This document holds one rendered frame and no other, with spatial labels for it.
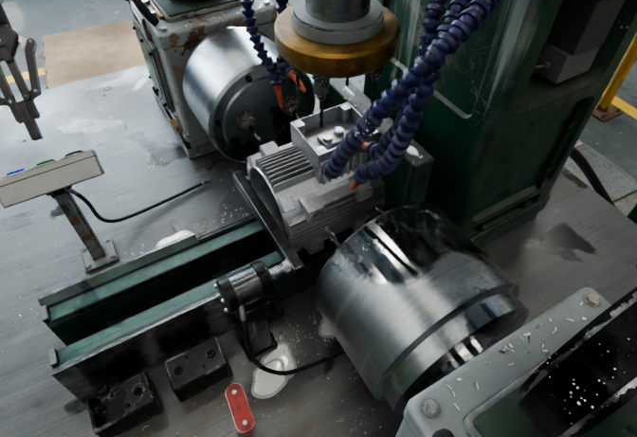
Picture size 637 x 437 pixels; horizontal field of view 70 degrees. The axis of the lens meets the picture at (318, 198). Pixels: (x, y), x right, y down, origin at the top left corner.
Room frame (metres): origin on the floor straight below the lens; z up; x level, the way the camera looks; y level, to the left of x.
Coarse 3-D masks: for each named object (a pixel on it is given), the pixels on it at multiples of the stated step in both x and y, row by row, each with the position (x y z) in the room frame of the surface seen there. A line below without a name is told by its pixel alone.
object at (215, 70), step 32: (224, 32) 0.92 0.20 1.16; (192, 64) 0.86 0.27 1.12; (224, 64) 0.81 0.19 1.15; (256, 64) 0.79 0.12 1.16; (192, 96) 0.82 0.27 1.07; (224, 96) 0.75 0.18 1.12; (256, 96) 0.78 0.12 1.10; (288, 96) 0.81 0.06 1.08; (224, 128) 0.74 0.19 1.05; (256, 128) 0.77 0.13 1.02; (288, 128) 0.80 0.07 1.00
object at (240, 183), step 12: (240, 180) 0.61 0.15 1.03; (252, 192) 0.58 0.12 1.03; (252, 204) 0.55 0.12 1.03; (264, 216) 0.52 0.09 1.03; (264, 228) 0.50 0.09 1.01; (276, 228) 0.49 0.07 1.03; (276, 240) 0.47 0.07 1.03; (288, 252) 0.44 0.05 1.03; (288, 264) 0.42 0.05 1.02; (300, 264) 0.42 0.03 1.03; (300, 276) 0.41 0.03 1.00
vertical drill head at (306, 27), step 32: (320, 0) 0.59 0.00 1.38; (352, 0) 0.58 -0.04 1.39; (288, 32) 0.59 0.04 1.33; (320, 32) 0.56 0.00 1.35; (352, 32) 0.56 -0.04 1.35; (384, 32) 0.59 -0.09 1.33; (320, 64) 0.54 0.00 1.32; (352, 64) 0.54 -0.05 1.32; (384, 64) 0.61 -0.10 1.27; (320, 96) 0.56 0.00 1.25
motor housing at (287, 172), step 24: (288, 144) 0.67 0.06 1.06; (264, 168) 0.56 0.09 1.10; (288, 168) 0.57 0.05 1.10; (312, 168) 0.57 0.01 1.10; (264, 192) 0.62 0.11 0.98; (288, 192) 0.53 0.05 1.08; (336, 192) 0.54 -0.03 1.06; (384, 192) 0.57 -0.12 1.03; (288, 216) 0.50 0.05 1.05; (336, 216) 0.52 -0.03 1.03; (360, 216) 0.55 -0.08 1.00; (288, 240) 0.49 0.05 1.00; (312, 240) 0.50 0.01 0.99
